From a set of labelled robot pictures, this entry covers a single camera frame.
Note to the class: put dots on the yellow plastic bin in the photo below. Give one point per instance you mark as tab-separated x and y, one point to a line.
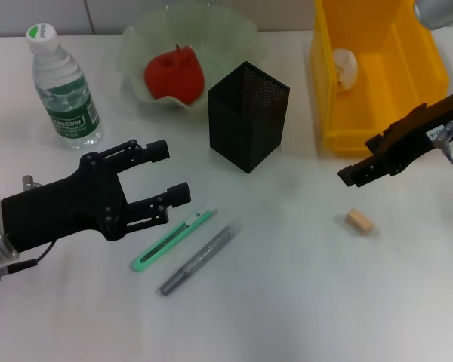
392	83

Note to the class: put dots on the small wooden block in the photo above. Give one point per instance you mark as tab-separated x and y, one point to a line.
358	221

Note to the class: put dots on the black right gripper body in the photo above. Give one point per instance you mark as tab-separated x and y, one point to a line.
411	135

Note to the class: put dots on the green glass fruit plate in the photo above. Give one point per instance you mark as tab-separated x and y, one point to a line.
219	41

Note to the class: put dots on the green utility knife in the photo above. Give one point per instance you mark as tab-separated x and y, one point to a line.
166	241

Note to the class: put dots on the reddish orange fruit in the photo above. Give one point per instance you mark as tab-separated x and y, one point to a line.
173	75

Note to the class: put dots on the clear green-label water bottle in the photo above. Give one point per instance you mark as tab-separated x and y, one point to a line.
66	98

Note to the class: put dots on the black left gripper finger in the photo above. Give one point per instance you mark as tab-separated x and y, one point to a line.
158	150
179	194

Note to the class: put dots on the black mesh pen holder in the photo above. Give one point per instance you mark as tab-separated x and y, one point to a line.
245	128

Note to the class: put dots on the grey marker pen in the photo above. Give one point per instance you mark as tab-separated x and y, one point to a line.
204	254

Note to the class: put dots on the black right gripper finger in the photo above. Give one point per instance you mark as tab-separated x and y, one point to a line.
370	165
370	177

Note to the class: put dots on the white paper ball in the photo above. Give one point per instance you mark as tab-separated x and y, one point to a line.
345	69

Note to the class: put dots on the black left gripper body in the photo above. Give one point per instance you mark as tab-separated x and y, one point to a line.
60	211

